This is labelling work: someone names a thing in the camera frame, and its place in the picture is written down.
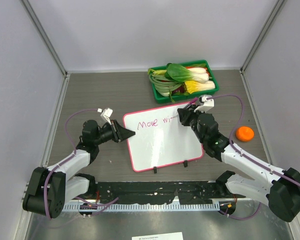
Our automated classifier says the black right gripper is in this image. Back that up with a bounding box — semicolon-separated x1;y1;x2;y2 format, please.
178;104;207;144

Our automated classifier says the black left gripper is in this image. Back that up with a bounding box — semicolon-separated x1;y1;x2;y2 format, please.
93;119;134;146

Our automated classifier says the magenta capped whiteboard marker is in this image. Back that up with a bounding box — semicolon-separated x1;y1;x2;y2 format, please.
175;97;198;118

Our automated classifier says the pink framed whiteboard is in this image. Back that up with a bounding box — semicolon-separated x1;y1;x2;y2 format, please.
122;102;204;173

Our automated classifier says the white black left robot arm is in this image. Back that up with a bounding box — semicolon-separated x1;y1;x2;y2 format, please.
22;120;136;219

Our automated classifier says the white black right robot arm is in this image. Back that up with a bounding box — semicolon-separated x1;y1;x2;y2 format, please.
177;105;300;223

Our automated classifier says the yellow leaf cabbage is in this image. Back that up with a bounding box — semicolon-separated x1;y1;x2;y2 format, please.
184;80;216;94

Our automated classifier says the green long beans bundle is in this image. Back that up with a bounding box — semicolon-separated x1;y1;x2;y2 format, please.
148;68;184;97

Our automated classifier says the green bok choy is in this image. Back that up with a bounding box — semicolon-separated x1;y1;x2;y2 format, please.
166;63;210;83

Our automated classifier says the red chili pepper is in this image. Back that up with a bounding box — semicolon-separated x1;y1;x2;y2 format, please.
185;66;210;76

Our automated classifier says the orange ball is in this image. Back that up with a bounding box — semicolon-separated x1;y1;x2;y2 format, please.
235;126;255;142

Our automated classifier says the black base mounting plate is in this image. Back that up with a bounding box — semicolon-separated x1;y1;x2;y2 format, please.
93;181;244;205

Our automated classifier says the white paper label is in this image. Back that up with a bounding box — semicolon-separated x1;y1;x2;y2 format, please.
131;232;184;240

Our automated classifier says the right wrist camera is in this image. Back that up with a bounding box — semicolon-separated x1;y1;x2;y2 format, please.
194;94;215;113

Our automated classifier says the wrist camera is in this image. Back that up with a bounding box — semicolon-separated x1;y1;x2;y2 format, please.
194;94;215;113
97;107;113;124

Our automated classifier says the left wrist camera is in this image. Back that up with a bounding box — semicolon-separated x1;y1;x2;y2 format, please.
97;107;113;124

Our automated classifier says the grey slotted cable duct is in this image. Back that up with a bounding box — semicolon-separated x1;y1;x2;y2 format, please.
62;201;220;214

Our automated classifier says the right aluminium frame post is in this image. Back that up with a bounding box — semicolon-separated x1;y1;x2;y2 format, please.
240;0;287;74

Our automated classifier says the aluminium frame post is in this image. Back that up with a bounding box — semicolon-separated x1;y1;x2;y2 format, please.
20;0;68;77
240;0;287;74

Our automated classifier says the left aluminium frame post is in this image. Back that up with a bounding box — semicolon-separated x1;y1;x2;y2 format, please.
20;0;68;77

